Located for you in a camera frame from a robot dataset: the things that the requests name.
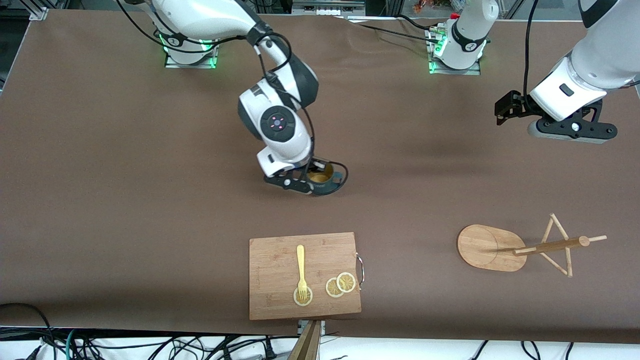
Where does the teal mug with yellow inside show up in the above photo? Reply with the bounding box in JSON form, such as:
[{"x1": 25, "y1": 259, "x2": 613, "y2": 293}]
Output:
[{"x1": 306, "y1": 165, "x2": 346, "y2": 196}]

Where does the wooden cutting board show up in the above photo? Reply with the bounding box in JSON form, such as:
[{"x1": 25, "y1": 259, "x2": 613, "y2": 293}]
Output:
[{"x1": 249, "y1": 232, "x2": 365, "y2": 321}]

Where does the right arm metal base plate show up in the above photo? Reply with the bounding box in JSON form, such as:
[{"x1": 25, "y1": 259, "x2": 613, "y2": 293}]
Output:
[{"x1": 164, "y1": 42, "x2": 221, "y2": 69}]

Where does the yellow plastic fork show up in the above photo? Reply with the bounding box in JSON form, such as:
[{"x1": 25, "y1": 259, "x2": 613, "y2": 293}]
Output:
[{"x1": 296, "y1": 244, "x2": 309, "y2": 304}]

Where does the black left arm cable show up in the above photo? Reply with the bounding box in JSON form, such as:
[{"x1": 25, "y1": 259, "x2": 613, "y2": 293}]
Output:
[{"x1": 523, "y1": 0, "x2": 541, "y2": 99}]

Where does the black cable across table cover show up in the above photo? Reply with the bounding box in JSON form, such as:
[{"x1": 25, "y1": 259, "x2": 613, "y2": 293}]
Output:
[{"x1": 346, "y1": 19, "x2": 441, "y2": 43}]

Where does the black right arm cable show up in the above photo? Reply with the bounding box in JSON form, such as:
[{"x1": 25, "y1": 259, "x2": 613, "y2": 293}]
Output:
[{"x1": 116, "y1": 0, "x2": 350, "y2": 196}]

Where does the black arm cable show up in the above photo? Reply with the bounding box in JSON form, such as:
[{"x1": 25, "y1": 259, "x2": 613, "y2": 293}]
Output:
[
  {"x1": 523, "y1": 0, "x2": 541, "y2": 99},
  {"x1": 116, "y1": 0, "x2": 350, "y2": 196}
]

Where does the lemon slice under fork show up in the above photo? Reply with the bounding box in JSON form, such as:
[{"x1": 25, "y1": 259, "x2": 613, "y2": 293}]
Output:
[{"x1": 293, "y1": 285, "x2": 314, "y2": 307}]

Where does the brown table cover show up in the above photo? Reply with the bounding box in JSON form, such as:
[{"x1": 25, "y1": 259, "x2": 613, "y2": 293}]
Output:
[{"x1": 0, "y1": 9, "x2": 640, "y2": 345}]

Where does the grey power strip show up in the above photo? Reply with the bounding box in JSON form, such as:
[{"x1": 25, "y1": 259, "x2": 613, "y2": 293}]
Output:
[{"x1": 292, "y1": 0, "x2": 366, "y2": 16}]

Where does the teal floor cable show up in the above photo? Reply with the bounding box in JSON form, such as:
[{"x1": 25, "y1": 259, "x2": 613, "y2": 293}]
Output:
[{"x1": 65, "y1": 328, "x2": 81, "y2": 360}]

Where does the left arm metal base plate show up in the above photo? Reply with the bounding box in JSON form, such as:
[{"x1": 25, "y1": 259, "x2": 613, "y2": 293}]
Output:
[{"x1": 427, "y1": 27, "x2": 482, "y2": 76}]

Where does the wooden mug rack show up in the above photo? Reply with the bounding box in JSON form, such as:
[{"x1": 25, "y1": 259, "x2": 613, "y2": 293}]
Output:
[{"x1": 457, "y1": 213, "x2": 608, "y2": 278}]

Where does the thick black floor cable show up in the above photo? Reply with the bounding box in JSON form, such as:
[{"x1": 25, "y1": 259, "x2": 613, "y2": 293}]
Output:
[{"x1": 0, "y1": 302, "x2": 52, "y2": 347}]

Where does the wooden beam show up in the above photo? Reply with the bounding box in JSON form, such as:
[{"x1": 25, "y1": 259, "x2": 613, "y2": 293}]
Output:
[{"x1": 287, "y1": 320, "x2": 322, "y2": 360}]

